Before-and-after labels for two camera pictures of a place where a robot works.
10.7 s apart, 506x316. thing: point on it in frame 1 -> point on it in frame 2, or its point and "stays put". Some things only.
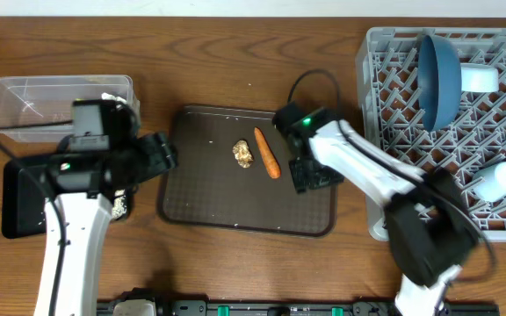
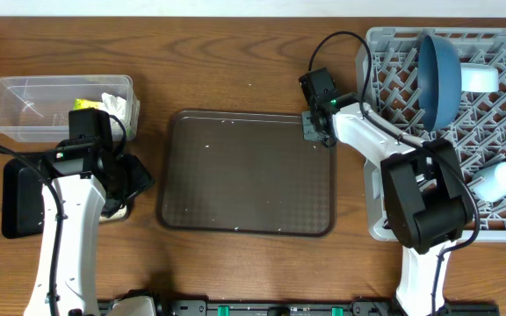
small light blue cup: (491, 181) stays put
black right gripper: (303, 182) -> (311, 132)
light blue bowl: (479, 77) stays put
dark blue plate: (439, 82) stays put
